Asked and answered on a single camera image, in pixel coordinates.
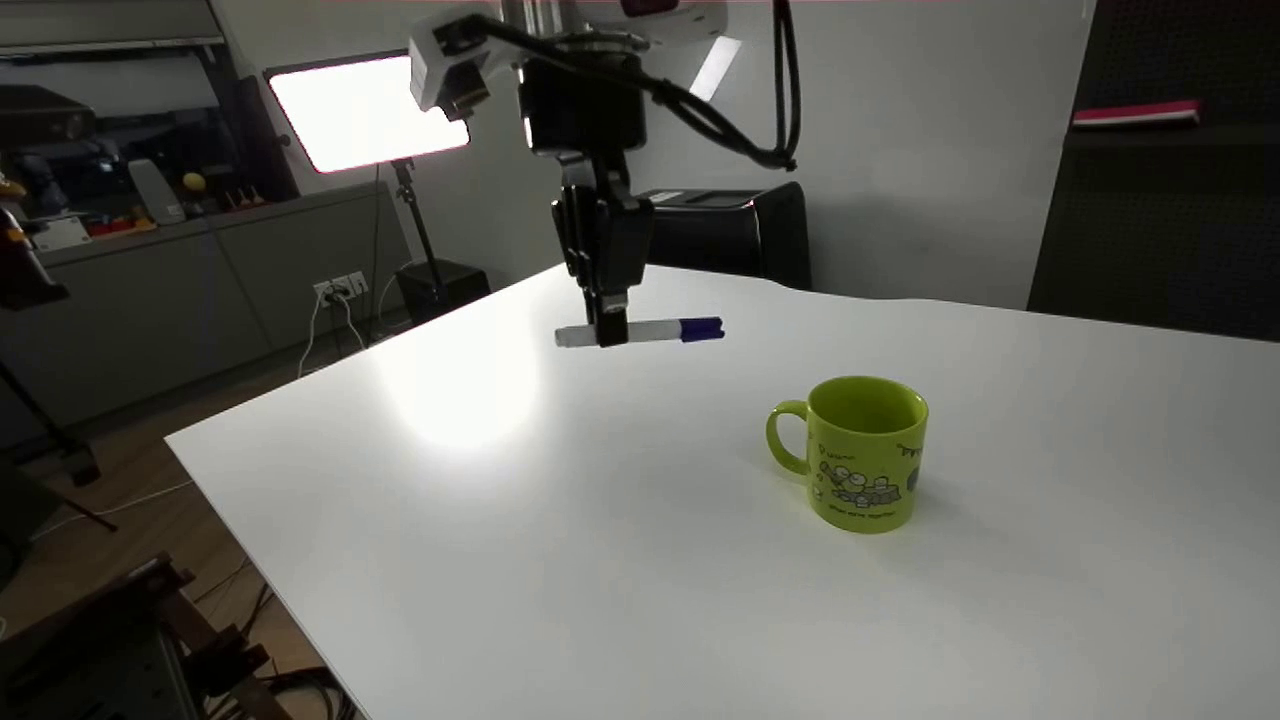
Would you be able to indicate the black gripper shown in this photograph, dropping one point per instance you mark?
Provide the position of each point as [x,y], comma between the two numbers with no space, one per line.
[584,105]

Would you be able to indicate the blue capped white marker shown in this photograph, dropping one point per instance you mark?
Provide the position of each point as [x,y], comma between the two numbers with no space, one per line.
[665,328]

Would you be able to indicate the green mug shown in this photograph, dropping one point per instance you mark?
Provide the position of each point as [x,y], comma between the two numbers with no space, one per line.
[864,467]

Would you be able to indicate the black low cabinet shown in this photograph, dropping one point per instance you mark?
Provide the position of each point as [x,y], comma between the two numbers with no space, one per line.
[745,240]

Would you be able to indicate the black stand base weight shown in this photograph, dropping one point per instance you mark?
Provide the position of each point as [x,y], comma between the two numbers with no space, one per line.
[446,287]

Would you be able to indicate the black light stand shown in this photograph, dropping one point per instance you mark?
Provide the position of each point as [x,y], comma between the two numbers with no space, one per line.
[416,223]

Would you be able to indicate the white power strip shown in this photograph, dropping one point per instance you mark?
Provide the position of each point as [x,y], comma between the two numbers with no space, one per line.
[342,287]

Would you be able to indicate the bright LED light panel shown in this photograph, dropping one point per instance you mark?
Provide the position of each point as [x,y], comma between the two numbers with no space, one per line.
[346,122]

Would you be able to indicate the grey counter cabinet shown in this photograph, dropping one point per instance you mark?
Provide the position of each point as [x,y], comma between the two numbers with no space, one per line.
[172,302]

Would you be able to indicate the white bottle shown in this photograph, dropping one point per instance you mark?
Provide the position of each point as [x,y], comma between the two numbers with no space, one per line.
[154,190]

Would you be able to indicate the grey overhead shelf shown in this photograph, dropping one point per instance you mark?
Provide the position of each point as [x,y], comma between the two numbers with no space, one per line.
[104,25]

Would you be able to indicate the pink book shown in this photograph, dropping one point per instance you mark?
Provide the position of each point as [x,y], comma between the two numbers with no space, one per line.
[1135,114]

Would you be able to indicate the dark shelf unit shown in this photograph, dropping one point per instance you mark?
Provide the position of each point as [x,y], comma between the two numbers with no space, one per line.
[1162,225]

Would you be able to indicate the black tripod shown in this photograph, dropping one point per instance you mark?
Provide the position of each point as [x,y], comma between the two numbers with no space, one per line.
[32,287]

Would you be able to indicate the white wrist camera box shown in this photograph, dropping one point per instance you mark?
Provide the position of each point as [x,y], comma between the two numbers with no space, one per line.
[446,64]

